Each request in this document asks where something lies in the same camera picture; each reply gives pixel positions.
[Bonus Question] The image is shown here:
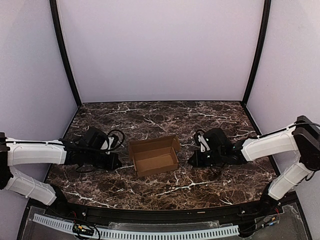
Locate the white slotted cable duct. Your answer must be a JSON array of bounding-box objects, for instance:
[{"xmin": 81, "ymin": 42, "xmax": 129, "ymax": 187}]
[{"xmin": 32, "ymin": 213, "xmax": 240, "ymax": 240}]

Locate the small green circuit board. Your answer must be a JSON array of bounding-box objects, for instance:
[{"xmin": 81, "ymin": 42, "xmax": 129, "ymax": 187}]
[{"xmin": 72, "ymin": 224, "xmax": 95, "ymax": 236}]

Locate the black left frame post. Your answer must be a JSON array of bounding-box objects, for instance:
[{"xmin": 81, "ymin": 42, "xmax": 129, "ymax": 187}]
[{"xmin": 49, "ymin": 0, "xmax": 82, "ymax": 108}]

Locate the black right frame post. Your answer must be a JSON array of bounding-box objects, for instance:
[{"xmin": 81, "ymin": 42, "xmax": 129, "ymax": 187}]
[{"xmin": 241, "ymin": 0, "xmax": 272, "ymax": 108}]

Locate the black front table rail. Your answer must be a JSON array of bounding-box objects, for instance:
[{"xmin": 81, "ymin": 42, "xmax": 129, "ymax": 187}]
[{"xmin": 42, "ymin": 201, "xmax": 276, "ymax": 226}]

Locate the right small circuit board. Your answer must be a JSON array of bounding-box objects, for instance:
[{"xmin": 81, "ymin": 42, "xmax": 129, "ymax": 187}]
[{"xmin": 261, "ymin": 216, "xmax": 280, "ymax": 228}]

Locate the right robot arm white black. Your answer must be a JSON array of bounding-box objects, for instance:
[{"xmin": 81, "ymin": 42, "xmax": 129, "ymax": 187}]
[{"xmin": 188, "ymin": 115, "xmax": 320, "ymax": 202}]

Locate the black frame post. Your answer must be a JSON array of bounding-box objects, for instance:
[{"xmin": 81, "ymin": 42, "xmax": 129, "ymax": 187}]
[
  {"xmin": 241, "ymin": 0, "xmax": 272, "ymax": 108},
  {"xmin": 49, "ymin": 0, "xmax": 82, "ymax": 108}
]

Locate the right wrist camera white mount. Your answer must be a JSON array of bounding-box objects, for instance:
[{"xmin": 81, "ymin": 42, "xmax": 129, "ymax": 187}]
[{"xmin": 193, "ymin": 129, "xmax": 210, "ymax": 153}]

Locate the brown cardboard paper box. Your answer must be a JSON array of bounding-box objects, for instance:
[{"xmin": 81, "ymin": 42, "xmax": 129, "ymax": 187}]
[{"xmin": 128, "ymin": 135, "xmax": 181, "ymax": 177}]

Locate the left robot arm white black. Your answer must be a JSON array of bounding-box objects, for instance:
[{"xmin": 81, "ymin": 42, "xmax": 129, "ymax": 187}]
[{"xmin": 0, "ymin": 127, "xmax": 125, "ymax": 206}]

